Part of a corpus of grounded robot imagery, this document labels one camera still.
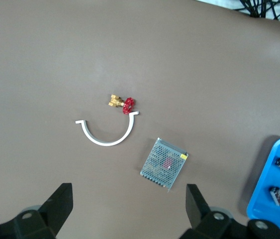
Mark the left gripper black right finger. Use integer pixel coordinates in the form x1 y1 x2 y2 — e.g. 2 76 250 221
186 183 280 239

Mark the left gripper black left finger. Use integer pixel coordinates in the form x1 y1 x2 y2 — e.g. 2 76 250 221
0 183 74 239

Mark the short dark electrolytic capacitor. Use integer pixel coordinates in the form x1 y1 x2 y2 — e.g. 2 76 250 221
269 186 280 207

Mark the blue plastic tray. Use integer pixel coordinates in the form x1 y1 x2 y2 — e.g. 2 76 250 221
246 135 280 236

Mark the metal mesh power supply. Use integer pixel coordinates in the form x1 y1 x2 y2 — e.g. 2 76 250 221
139 137 189 193

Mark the brass valve red handwheel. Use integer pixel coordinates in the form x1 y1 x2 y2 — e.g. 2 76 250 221
107 94 136 116

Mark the white curved plastic bracket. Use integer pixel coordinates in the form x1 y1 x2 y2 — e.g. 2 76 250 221
75 111 140 147

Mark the black cable bundle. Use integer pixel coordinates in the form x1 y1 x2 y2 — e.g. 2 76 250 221
239 0 280 25

